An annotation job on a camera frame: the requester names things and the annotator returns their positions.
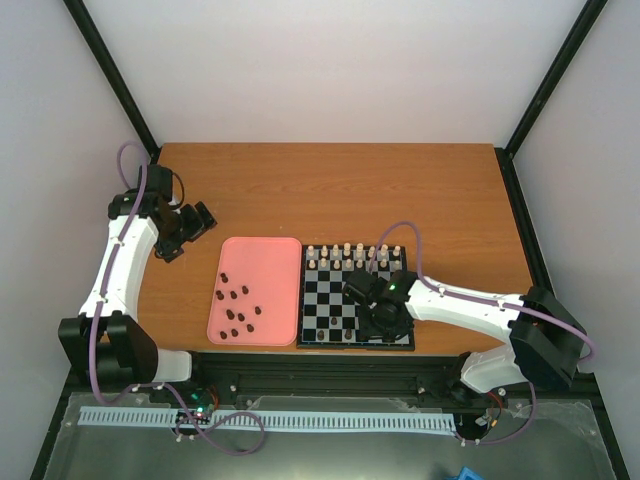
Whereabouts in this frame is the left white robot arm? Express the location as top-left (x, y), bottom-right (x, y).
top-left (58, 165), bottom-right (216, 403)

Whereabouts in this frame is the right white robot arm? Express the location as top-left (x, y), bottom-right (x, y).
top-left (343, 270), bottom-right (593, 397)

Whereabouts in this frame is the black white chess board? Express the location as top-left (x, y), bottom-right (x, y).
top-left (297, 243), bottom-right (415, 351)

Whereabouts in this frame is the pink plastic tray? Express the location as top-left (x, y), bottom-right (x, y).
top-left (207, 237), bottom-right (302, 347)

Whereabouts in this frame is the blue object at bottom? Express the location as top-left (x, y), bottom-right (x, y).
top-left (446, 467), bottom-right (484, 480)

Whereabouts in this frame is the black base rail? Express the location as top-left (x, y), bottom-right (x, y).
top-left (149, 351), bottom-right (599, 416)

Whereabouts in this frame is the light blue cable duct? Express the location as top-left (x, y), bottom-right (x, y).
top-left (77, 406), bottom-right (456, 436)

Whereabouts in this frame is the left black frame post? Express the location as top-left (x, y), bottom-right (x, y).
top-left (63, 0), bottom-right (161, 162)

